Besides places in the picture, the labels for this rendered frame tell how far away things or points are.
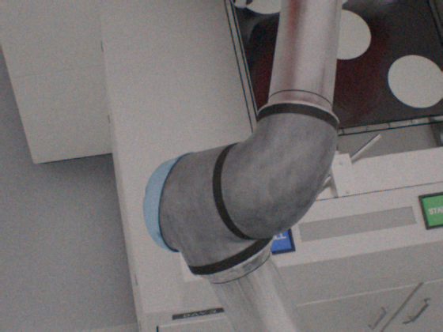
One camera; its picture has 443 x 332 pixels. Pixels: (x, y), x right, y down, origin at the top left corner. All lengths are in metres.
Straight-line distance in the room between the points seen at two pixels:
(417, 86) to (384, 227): 0.29
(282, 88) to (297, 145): 0.08
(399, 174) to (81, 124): 0.93
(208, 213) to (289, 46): 0.22
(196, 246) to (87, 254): 1.29
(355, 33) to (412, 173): 0.27
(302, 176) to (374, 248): 0.39
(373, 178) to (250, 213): 0.52
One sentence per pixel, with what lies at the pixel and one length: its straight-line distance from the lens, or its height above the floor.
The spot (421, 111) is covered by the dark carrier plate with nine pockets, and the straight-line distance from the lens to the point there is 1.64.
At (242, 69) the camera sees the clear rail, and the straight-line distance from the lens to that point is 1.62.
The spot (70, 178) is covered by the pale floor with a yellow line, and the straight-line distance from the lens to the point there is 2.52.
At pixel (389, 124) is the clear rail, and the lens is 1.61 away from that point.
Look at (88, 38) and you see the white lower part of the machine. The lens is 1.96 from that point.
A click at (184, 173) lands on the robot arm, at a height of 1.25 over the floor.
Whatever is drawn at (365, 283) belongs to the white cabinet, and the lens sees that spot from 1.61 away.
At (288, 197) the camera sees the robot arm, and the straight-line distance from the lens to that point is 1.09.
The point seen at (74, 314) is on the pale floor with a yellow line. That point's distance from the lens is 2.40.
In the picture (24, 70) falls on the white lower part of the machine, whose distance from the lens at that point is 2.04.
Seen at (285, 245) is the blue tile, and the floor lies 0.96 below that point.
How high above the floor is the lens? 2.30
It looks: 66 degrees down
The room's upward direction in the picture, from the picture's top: 7 degrees clockwise
